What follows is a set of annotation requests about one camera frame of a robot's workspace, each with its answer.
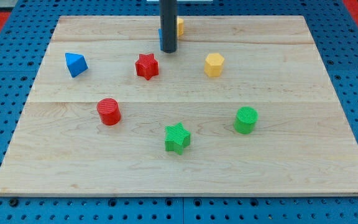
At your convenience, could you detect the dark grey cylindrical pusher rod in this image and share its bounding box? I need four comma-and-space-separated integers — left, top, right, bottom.
159, 0, 177, 53

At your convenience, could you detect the blue cube block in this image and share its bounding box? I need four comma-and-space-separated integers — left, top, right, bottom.
158, 28, 163, 51

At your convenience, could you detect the yellow hexagon block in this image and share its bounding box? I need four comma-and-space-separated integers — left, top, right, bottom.
204, 53, 224, 77

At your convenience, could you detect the yellow block behind rod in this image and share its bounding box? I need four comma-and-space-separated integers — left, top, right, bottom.
177, 17, 184, 37

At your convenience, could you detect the red star block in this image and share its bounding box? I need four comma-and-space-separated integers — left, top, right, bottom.
135, 54, 159, 80

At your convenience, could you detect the blue triangular block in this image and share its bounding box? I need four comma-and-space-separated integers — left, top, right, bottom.
65, 52, 88, 78

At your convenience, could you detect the red cylinder block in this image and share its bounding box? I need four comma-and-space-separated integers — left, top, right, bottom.
96, 98, 121, 126

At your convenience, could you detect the light wooden board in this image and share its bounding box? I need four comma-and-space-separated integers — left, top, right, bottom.
0, 16, 358, 197

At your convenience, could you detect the green star block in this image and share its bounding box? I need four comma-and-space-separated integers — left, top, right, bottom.
165, 123, 191, 155

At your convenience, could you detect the green cylinder block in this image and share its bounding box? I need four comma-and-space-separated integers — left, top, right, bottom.
233, 106, 259, 134

